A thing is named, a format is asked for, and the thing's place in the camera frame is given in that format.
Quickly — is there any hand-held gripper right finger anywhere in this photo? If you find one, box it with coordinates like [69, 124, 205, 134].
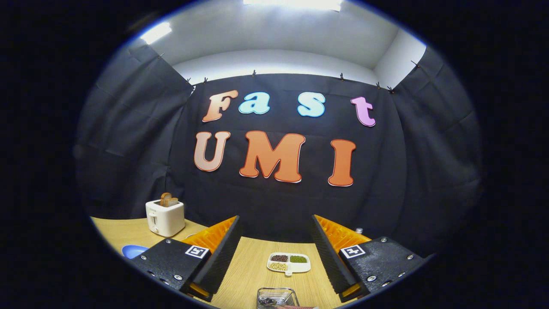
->
[310, 215, 431, 303]

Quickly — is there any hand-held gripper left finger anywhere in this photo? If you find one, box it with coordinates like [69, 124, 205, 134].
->
[129, 215, 241, 302]

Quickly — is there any white divided dish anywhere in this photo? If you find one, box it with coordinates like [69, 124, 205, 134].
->
[267, 252, 311, 276]

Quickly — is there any white toaster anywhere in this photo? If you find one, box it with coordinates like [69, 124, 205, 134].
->
[145, 199, 186, 238]

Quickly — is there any blue plate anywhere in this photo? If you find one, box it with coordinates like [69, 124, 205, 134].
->
[122, 245, 149, 259]

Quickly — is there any small ceiling light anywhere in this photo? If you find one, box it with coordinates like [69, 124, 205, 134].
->
[139, 21, 172, 44]

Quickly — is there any metal wire basket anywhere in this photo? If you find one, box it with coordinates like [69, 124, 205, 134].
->
[256, 288, 300, 309]

